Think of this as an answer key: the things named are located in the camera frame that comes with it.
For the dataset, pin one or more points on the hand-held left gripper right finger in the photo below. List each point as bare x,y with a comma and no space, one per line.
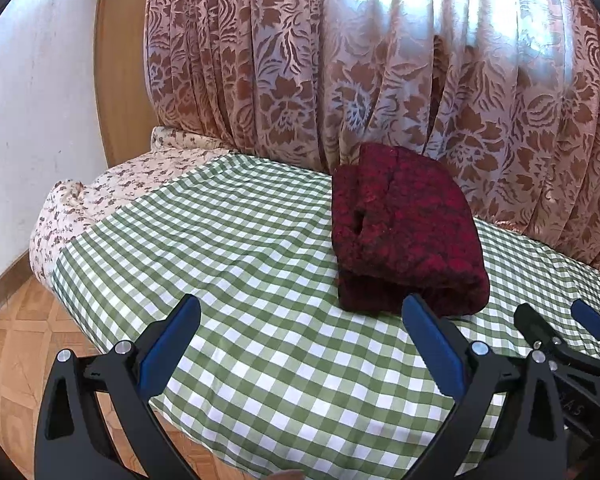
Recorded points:
434,346

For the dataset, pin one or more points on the brown floral curtain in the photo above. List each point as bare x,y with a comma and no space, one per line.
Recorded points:
380,60

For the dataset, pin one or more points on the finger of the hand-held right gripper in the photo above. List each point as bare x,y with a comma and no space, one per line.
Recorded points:
530,322
591,319

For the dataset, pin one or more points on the wooden door frame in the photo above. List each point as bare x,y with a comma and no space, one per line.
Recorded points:
122,70

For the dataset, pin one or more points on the dark red knitted sweater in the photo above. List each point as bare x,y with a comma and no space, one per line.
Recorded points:
410,230

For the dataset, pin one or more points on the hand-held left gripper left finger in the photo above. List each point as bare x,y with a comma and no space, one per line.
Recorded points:
171,346

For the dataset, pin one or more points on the green checked blanket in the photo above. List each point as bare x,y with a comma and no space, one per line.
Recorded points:
230,260

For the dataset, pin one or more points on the floral bed sheet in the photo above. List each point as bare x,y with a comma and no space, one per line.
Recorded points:
80,205

